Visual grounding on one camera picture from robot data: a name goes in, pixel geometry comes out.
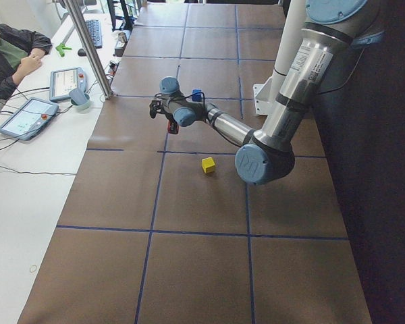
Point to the near teach pendant tablet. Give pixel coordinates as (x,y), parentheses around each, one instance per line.
(30,119)

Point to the white pillar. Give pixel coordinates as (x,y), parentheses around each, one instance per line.
(291,38)

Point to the black keyboard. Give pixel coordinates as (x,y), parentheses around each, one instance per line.
(95,33)

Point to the black box on desk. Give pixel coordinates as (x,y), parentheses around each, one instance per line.
(120,47)

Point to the aluminium frame post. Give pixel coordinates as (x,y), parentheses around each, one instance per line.
(91,52)

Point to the silver metal cup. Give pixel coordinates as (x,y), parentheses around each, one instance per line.
(122,37)

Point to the far teach pendant tablet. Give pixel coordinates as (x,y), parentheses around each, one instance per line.
(62,82)

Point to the yellow cube block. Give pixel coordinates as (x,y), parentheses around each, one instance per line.
(208,165)

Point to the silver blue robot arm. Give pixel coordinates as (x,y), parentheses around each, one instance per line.
(314,34)

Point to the orange black connector block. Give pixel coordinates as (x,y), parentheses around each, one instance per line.
(113,66)

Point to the blue cube block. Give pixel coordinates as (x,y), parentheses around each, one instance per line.
(197,95)

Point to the green plastic tool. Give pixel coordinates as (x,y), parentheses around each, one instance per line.
(61,48)

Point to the red cube block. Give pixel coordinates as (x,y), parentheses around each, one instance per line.
(173,129)

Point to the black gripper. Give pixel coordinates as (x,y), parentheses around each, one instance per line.
(171,122)

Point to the seated person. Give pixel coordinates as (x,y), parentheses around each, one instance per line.
(21,53)

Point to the teach pendant tablet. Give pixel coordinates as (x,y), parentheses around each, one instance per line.
(30,119)
(62,82)

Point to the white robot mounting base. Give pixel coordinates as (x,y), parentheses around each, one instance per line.
(264,96)

